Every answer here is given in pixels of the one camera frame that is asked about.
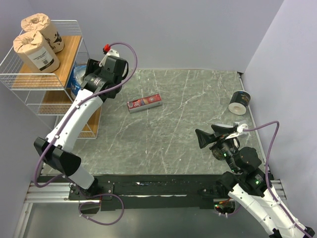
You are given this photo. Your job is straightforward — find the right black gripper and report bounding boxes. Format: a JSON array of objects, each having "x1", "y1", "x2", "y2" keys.
[{"x1": 194, "y1": 124, "x2": 239, "y2": 172}]

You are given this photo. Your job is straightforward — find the blue paper roll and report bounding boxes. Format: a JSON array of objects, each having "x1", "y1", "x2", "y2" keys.
[
  {"x1": 70, "y1": 65, "x2": 86, "y2": 99},
  {"x1": 66, "y1": 62, "x2": 77, "y2": 88}
]

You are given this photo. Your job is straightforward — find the black paper roll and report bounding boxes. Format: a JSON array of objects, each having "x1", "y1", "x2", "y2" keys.
[
  {"x1": 228, "y1": 90, "x2": 251, "y2": 116},
  {"x1": 210, "y1": 147, "x2": 225, "y2": 161}
]

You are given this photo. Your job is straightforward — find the brown roll with label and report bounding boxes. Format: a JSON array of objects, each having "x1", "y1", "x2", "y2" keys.
[{"x1": 13, "y1": 31, "x2": 60, "y2": 73}]

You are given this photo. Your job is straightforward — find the brown roll with cartoon print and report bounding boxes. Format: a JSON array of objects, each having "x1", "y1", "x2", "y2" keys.
[{"x1": 21, "y1": 13, "x2": 64, "y2": 53}]

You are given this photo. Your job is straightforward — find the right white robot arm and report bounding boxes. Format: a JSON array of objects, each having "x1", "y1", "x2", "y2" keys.
[{"x1": 195, "y1": 123, "x2": 315, "y2": 238}]

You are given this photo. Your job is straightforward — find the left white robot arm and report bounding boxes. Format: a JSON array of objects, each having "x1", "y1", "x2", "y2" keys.
[{"x1": 34, "y1": 56, "x2": 129, "y2": 199}]

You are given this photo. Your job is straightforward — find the red toothpaste box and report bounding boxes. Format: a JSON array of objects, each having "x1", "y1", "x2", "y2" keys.
[{"x1": 127, "y1": 94, "x2": 162, "y2": 113}]

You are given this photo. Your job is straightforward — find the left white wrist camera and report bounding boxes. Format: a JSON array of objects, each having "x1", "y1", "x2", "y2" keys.
[{"x1": 99, "y1": 44, "x2": 119, "y2": 67}]

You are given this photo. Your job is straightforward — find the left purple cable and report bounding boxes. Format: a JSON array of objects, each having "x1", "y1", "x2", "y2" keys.
[{"x1": 33, "y1": 42, "x2": 137, "y2": 188}]

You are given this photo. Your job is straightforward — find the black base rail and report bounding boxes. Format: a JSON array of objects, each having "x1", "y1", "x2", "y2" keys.
[{"x1": 66, "y1": 175, "x2": 234, "y2": 214}]

